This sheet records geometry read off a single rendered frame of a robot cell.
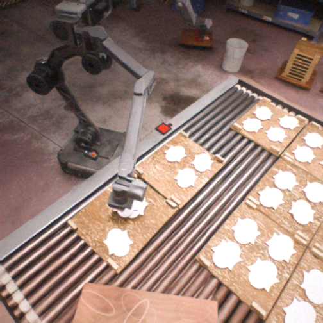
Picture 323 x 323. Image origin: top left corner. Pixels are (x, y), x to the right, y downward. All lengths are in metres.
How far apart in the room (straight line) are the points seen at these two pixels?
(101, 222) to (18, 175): 1.65
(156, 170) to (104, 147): 1.11
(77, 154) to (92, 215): 1.24
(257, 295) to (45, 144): 2.44
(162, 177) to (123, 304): 0.66
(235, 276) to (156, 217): 0.44
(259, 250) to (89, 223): 0.80
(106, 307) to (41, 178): 1.86
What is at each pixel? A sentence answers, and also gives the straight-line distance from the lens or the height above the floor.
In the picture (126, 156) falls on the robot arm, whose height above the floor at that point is 1.31.
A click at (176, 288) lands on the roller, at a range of 1.22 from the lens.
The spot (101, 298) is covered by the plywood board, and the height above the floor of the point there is 1.04.
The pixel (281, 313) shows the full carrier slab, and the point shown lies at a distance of 1.30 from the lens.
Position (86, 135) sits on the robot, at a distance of 2.41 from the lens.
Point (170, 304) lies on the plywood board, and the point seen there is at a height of 1.04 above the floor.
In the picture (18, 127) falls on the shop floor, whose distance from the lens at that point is 3.30.
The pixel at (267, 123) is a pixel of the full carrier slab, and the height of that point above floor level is 0.94.
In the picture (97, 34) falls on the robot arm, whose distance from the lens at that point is 1.43.
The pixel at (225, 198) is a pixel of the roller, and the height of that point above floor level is 0.92.
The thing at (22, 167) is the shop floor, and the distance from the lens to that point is 2.90.
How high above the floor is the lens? 2.11
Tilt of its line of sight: 51 degrees down
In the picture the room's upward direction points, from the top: 6 degrees clockwise
